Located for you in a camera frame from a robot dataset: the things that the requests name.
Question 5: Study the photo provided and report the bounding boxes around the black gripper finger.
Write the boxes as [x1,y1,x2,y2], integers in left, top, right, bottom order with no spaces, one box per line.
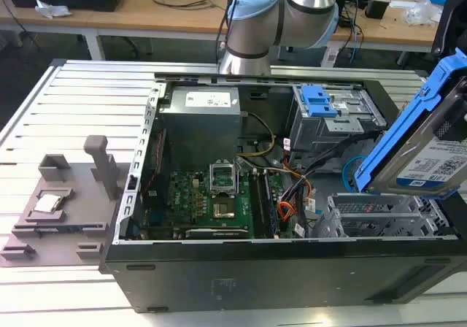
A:
[433,96,467,142]

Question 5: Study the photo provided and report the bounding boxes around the hard disk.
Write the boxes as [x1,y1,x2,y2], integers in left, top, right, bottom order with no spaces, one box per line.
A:
[352,47,467,201]

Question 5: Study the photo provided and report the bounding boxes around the blue disk wire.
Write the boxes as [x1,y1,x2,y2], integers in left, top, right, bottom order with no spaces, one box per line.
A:
[341,156,368,193]

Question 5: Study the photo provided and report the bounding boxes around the metal disk bay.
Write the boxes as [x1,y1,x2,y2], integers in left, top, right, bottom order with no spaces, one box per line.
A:
[314,191,453,239]

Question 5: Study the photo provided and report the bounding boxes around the black RAM slot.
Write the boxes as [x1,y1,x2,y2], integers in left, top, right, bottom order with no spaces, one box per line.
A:
[250,172,266,239]
[263,172,281,237]

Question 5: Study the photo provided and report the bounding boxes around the clear plastic bag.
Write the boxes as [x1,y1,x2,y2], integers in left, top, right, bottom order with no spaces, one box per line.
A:
[404,0,444,27]

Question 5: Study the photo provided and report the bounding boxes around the small black box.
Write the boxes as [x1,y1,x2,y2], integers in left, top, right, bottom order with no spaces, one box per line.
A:
[364,0,391,18]

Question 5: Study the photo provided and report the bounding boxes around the metal drive cage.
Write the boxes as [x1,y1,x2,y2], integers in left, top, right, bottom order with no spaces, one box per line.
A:
[286,84,388,162]

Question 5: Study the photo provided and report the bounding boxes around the blue plastic drive carrier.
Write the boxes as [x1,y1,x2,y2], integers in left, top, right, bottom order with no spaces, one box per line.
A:
[301,85,339,118]

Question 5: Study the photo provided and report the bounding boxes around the metal socket cover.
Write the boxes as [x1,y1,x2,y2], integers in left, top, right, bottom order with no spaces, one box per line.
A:
[208,161,240,199]

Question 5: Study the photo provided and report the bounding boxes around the CPU socket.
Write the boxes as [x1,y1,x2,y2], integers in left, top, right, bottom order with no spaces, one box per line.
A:
[211,199,239,221]

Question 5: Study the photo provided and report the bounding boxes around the black PC case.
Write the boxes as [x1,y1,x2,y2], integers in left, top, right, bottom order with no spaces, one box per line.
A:
[98,72,467,314]

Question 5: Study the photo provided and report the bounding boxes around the grey power supply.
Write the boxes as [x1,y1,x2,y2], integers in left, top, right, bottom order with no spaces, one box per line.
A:
[157,85,242,173]

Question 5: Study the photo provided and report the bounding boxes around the black graphics card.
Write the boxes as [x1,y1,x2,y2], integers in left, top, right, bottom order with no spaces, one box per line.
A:
[184,226,250,239]

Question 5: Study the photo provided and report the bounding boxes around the green motherboard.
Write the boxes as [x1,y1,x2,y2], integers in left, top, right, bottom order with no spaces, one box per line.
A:
[140,169,284,239]

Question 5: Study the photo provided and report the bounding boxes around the wooden desk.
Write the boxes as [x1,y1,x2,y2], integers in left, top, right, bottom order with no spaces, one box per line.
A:
[0,0,449,64]

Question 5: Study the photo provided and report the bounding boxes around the grey parts rack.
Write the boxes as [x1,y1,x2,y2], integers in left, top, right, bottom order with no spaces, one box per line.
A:
[0,134,123,269]

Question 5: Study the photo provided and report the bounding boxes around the crumpled white paper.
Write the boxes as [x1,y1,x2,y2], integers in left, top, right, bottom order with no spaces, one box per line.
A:
[34,0,73,18]

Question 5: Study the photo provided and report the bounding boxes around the silver CPU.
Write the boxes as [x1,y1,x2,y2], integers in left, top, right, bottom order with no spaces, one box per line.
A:
[32,193,62,214]

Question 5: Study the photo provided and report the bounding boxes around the blue hanging cable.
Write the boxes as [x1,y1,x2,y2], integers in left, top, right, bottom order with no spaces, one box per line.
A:
[349,5,363,64]

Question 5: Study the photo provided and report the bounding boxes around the thick black cable bundle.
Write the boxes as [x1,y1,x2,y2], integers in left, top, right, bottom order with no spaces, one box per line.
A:
[279,129,386,211]

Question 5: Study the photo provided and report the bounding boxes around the yellow black wire bundle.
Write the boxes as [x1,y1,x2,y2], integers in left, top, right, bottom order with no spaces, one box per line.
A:
[236,112,277,158]

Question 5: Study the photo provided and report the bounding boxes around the orange wire bundle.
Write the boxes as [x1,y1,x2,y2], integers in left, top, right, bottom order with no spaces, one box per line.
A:
[276,179,317,223]

